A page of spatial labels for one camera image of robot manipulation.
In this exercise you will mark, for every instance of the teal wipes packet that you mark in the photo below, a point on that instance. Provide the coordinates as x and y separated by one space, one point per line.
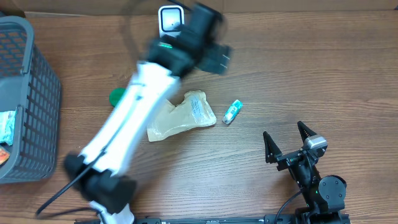
7 125

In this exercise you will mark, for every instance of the green lid jar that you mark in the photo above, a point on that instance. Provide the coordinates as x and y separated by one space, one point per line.
116 95

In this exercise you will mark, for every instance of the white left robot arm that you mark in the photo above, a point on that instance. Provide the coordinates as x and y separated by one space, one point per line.
98 171

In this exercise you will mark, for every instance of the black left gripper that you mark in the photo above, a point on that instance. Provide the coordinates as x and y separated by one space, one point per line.
214 58

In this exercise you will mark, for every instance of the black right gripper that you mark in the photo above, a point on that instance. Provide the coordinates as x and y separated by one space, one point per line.
273 152

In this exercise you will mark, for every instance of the orange tissue pack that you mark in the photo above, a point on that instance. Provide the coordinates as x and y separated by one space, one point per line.
4 155

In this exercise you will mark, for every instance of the beige plastic pouch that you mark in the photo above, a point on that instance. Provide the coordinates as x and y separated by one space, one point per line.
193 112

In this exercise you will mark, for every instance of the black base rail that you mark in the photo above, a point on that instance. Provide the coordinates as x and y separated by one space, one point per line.
202 221

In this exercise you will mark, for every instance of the white barcode scanner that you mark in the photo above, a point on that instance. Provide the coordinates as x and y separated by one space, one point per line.
170 19

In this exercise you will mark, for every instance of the grey plastic basket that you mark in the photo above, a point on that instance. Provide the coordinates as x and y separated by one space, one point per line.
31 88

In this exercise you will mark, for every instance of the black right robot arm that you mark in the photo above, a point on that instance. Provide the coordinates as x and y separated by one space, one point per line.
324 196

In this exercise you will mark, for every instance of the teal tissue pack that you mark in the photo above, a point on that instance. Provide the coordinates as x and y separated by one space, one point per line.
232 112

